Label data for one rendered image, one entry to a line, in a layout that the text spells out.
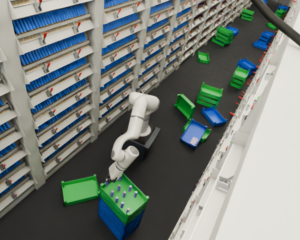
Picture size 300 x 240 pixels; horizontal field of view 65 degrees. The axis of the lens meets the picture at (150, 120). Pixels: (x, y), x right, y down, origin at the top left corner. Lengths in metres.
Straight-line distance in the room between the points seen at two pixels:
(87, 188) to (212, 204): 1.79
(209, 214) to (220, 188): 0.08
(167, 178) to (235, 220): 2.17
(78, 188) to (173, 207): 0.88
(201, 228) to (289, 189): 0.25
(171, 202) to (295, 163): 1.97
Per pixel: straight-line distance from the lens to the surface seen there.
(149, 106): 1.66
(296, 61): 0.80
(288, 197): 0.38
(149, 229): 2.19
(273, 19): 0.88
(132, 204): 1.80
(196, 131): 2.91
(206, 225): 0.59
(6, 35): 1.42
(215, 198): 0.63
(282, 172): 0.41
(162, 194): 2.36
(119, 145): 1.46
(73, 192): 2.29
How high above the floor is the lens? 1.99
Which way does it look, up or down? 42 degrees down
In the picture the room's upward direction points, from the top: 14 degrees clockwise
